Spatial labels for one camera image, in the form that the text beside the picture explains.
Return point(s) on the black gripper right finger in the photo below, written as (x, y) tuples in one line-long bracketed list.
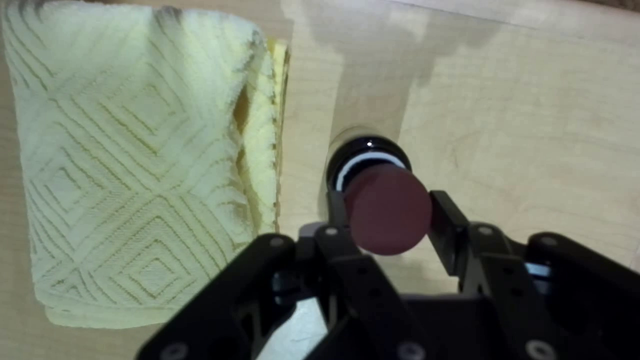
[(448, 216)]

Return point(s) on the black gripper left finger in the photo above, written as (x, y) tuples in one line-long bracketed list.
[(336, 212)]

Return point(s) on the dark red round lid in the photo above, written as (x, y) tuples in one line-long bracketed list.
[(387, 210)]

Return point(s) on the small dark bottle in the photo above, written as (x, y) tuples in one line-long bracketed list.
[(363, 150)]

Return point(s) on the yellow textured cloth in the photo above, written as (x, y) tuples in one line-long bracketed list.
[(132, 166)]

